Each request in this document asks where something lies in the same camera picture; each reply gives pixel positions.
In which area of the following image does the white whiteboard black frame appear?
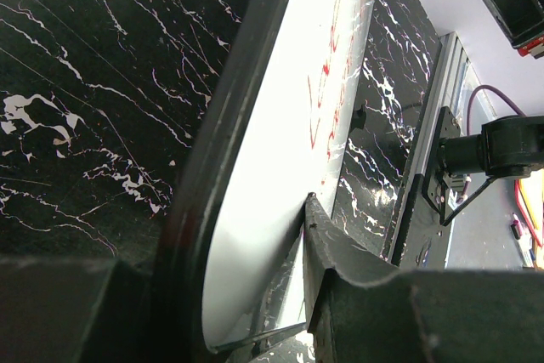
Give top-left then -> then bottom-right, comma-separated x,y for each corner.
151,0 -> 373,362

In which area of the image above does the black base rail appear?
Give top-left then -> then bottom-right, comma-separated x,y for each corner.
389,32 -> 469,269

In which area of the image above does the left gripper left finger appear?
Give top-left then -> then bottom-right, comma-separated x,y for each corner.
1,256 -> 150,362

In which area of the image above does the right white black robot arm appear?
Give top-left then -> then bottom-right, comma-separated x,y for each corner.
441,0 -> 543,179

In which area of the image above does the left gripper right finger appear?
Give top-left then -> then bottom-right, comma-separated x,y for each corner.
302,194 -> 543,362

